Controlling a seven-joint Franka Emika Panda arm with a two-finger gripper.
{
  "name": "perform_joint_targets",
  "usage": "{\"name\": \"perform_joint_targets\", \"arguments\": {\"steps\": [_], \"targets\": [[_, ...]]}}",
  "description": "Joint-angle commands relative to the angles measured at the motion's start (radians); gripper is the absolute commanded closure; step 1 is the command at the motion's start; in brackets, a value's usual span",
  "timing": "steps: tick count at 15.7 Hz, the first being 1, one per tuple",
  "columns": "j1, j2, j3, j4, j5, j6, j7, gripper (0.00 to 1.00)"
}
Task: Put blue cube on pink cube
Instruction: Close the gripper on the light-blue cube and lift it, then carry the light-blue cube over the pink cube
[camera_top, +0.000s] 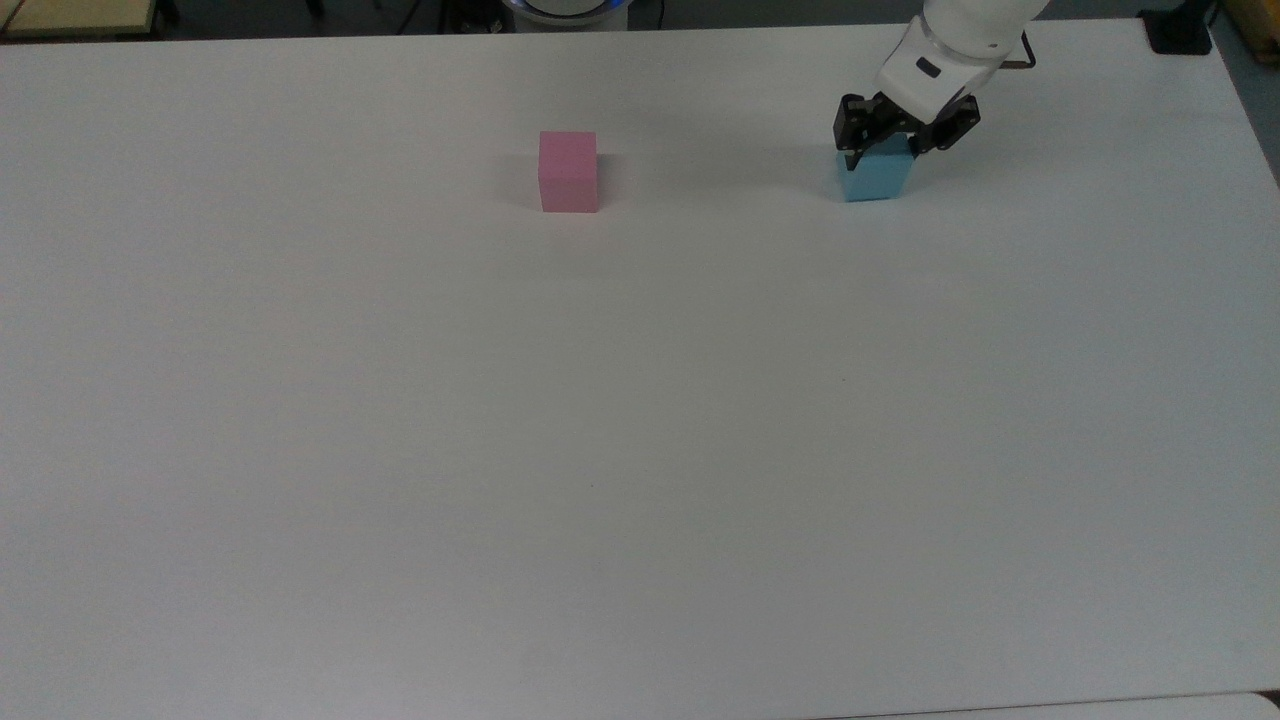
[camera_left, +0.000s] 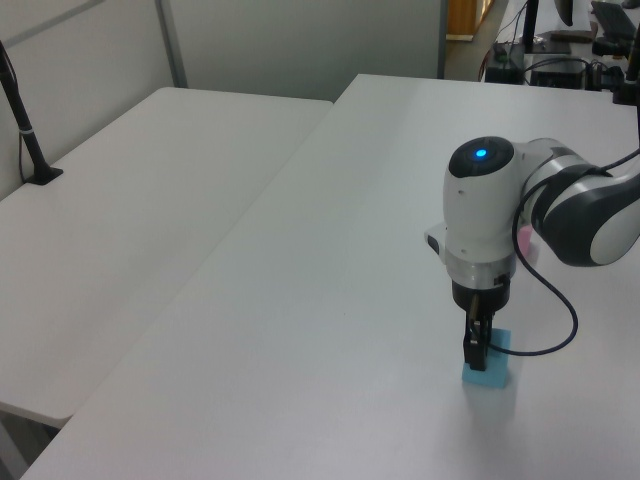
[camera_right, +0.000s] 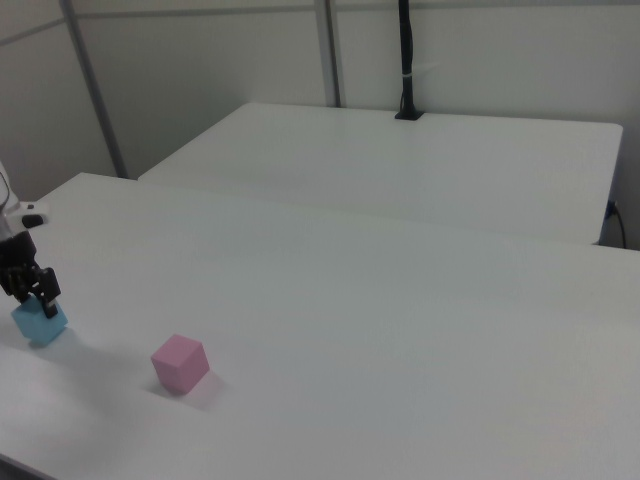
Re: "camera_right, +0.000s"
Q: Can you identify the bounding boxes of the grey metal partition post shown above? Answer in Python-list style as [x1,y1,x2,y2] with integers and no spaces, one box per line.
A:
[314,0,344,108]

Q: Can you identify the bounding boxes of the black stand pole with base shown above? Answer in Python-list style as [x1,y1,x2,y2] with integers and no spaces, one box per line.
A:
[394,0,426,122]

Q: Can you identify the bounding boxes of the pink cube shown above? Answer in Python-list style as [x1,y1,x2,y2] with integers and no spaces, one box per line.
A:
[150,333,211,397]

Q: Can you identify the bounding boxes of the black power cable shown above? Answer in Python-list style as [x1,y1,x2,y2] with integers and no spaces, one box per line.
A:
[606,199,628,250]

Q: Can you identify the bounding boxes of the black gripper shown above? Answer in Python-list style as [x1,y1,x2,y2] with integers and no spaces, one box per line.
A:
[0,232,62,320]

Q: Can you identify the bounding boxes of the blue cube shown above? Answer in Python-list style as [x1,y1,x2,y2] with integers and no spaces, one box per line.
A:
[10,294,69,349]

